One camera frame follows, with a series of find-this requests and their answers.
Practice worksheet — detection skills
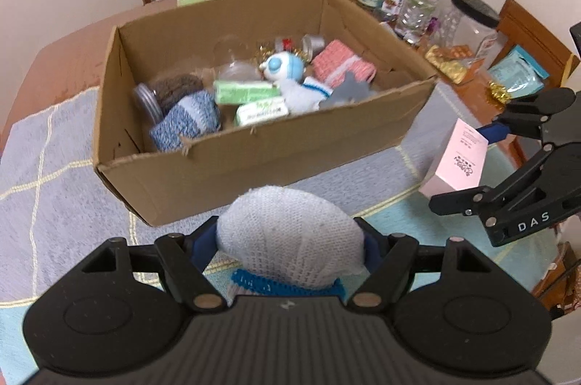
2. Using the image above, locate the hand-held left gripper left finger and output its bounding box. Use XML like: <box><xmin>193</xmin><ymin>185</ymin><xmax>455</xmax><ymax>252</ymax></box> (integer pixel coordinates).
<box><xmin>82</xmin><ymin>217</ymin><xmax>226</xmax><ymax>314</ymax></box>

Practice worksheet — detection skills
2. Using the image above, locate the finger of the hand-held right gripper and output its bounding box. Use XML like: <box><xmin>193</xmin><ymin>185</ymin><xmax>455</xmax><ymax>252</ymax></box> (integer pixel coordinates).
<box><xmin>429</xmin><ymin>144</ymin><xmax>581</xmax><ymax>227</ymax></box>
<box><xmin>479</xmin><ymin>88</ymin><xmax>581</xmax><ymax>145</ymax></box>

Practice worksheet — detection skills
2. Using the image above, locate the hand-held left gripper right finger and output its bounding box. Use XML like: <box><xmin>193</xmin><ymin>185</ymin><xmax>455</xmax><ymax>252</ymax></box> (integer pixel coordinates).
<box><xmin>347</xmin><ymin>217</ymin><xmax>488</xmax><ymax>313</ymax></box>

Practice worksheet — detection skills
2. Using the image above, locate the pink carton box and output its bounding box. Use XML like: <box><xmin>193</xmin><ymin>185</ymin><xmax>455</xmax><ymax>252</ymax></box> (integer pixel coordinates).
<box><xmin>418</xmin><ymin>117</ymin><xmax>490</xmax><ymax>201</ymax></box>

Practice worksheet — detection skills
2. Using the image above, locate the white ribbed sock roll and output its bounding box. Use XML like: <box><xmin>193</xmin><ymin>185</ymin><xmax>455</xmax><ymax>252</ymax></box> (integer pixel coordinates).
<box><xmin>215</xmin><ymin>184</ymin><xmax>366</xmax><ymax>299</ymax></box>

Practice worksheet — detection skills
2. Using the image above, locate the brown cardboard box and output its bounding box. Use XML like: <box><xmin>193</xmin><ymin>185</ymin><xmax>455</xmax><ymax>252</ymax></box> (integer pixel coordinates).
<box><xmin>92</xmin><ymin>0</ymin><xmax>439</xmax><ymax>228</ymax></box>

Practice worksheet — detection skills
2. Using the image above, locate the blue knit sock roll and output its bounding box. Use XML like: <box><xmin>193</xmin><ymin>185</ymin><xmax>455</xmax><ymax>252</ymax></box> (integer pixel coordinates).
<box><xmin>149</xmin><ymin>90</ymin><xmax>222</xmax><ymax>153</ymax></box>

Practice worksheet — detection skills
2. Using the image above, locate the green carton box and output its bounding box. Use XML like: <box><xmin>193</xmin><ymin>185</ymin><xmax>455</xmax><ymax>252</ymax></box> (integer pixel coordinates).
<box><xmin>235</xmin><ymin>98</ymin><xmax>291</xmax><ymax>127</ymax></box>
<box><xmin>213</xmin><ymin>79</ymin><xmax>282</xmax><ymax>105</ymax></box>

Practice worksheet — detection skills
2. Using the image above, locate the clear jar of brown contents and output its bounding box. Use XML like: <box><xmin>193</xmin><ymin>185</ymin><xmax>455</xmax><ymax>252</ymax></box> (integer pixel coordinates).
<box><xmin>133</xmin><ymin>73</ymin><xmax>205</xmax><ymax>123</ymax></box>

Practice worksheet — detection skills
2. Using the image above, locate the white terry sock roll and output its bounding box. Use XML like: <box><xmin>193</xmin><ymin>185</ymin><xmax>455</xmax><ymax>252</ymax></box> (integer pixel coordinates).
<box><xmin>277</xmin><ymin>75</ymin><xmax>334</xmax><ymax>114</ymax></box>

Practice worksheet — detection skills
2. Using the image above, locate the pink knit sock roll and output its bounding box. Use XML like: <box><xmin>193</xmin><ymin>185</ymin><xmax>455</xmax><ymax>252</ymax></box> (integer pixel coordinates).
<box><xmin>310</xmin><ymin>39</ymin><xmax>377</xmax><ymax>89</ymax></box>

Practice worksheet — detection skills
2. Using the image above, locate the clear plastic jar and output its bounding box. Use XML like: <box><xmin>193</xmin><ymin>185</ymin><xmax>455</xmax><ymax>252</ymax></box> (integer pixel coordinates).
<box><xmin>212</xmin><ymin>35</ymin><xmax>260</xmax><ymax>83</ymax></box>

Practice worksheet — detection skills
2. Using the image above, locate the blue and white doll figure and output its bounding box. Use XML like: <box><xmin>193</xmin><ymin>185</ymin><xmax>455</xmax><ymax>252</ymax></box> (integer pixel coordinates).
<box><xmin>260</xmin><ymin>50</ymin><xmax>308</xmax><ymax>85</ymax></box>

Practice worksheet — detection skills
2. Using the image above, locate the clear bottle of gold capsules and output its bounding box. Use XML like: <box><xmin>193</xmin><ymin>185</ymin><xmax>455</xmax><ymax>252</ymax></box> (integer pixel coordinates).
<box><xmin>252</xmin><ymin>32</ymin><xmax>326</xmax><ymax>66</ymax></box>

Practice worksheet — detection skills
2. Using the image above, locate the gold ornament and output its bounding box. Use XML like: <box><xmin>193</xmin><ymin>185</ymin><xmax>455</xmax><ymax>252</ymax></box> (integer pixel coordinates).
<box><xmin>487</xmin><ymin>80</ymin><xmax>513</xmax><ymax>103</ymax></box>

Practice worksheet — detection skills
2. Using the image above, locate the teal foil packet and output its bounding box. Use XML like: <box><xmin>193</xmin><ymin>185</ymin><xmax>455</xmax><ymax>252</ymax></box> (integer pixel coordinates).
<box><xmin>488</xmin><ymin>46</ymin><xmax>548</xmax><ymax>99</ymax></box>

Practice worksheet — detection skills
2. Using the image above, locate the gold blister pack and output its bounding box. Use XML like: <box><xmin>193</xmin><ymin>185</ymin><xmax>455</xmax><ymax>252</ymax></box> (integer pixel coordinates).
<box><xmin>424</xmin><ymin>46</ymin><xmax>469</xmax><ymax>85</ymax></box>

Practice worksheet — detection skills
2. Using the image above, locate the orange blister pack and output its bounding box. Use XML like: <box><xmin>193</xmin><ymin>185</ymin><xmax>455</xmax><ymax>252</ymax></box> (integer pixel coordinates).
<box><xmin>447</xmin><ymin>44</ymin><xmax>484</xmax><ymax>60</ymax></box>

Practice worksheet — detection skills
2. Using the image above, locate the large plastic jar black lid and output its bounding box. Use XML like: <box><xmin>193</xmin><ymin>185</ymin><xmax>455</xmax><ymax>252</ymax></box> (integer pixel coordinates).
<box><xmin>438</xmin><ymin>0</ymin><xmax>501</xmax><ymax>70</ymax></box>

